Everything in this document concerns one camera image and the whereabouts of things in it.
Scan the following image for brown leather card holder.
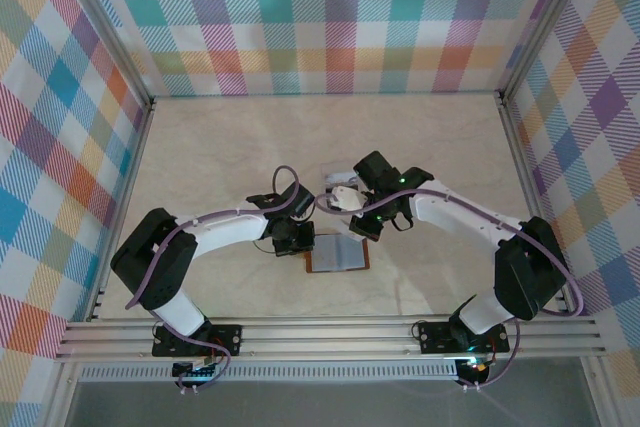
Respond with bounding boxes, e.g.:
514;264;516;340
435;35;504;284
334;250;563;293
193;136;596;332
305;231;372;275

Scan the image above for dark credit card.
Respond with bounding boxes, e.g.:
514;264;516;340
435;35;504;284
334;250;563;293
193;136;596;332
324;172;359;188

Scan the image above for plaid backdrop cloth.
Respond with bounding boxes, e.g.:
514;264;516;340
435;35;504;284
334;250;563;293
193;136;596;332
0;0;151;427
74;0;576;97
504;0;640;427

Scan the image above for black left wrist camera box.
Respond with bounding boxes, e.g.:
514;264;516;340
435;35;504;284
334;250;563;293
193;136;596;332
246;181;317;222

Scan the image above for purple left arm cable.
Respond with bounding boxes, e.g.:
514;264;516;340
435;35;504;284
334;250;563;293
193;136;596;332
123;164;304;394

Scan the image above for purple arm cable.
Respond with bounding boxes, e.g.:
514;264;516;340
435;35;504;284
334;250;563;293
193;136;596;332
315;188;587;391
123;164;304;394

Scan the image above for aluminium rail beam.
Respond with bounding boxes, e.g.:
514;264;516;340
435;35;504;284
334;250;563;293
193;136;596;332
53;315;607;364

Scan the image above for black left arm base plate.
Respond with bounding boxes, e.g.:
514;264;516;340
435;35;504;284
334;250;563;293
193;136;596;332
152;324;243;359

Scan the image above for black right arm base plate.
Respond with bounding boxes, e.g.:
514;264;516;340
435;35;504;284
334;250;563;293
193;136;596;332
416;319;511;355

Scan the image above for slotted grey cable duct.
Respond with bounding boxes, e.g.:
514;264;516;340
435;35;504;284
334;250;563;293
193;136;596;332
79;365;459;383

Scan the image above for aluminium side rail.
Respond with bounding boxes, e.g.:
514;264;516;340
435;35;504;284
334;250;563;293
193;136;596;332
497;96;579;318
85;100;157;323

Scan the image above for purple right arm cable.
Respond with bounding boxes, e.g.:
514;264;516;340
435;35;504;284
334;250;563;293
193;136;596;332
315;188;587;391

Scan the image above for aluminium frame post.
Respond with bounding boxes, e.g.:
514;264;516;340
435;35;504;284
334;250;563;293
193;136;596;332
57;0;155;107
499;0;591;104

